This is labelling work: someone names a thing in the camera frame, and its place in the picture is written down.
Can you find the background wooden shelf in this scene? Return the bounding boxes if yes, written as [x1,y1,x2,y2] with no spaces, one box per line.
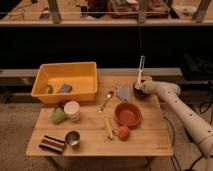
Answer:
[0,0,213,27]

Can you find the dark purple bowl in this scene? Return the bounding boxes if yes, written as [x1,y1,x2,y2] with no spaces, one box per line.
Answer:
[133,82,148,100]

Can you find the yellow plastic tub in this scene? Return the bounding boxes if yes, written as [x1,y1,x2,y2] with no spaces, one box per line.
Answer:
[31,62,98,104]

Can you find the green item in tub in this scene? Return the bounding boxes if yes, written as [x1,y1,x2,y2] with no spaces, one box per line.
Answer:
[44,85,53,94]

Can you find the metal spoon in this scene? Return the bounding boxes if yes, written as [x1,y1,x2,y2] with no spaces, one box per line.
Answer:
[99,91,114,112]

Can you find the blue cloth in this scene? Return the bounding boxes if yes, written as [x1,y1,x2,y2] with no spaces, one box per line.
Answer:
[116,86,131,102]

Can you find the white handled dish brush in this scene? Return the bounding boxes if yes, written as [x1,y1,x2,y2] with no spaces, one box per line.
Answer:
[134,55,145,90]

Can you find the orange fruit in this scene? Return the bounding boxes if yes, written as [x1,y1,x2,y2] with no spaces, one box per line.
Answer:
[115,125,130,140]

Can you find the wooden folding table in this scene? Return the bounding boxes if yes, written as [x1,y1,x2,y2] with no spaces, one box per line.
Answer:
[26,76,173,157]

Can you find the metal cup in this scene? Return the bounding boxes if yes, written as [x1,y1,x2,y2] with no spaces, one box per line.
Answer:
[65,131,80,149]

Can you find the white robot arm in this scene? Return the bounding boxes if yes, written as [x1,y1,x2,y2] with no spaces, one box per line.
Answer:
[142,81,213,159]

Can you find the green cup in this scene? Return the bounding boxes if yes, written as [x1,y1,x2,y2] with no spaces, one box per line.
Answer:
[51,108,66,124]

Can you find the orange bowl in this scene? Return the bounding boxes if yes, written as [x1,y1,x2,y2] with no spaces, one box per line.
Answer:
[114,103,142,127]

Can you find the white paper cup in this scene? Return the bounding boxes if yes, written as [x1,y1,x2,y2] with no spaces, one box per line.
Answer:
[64,101,80,121]

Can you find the blue sponge in tub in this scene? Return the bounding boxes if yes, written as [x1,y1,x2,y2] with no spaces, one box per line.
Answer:
[58,84,72,93]

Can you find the yellow stick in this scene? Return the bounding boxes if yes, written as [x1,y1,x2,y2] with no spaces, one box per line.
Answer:
[104,116,113,140]

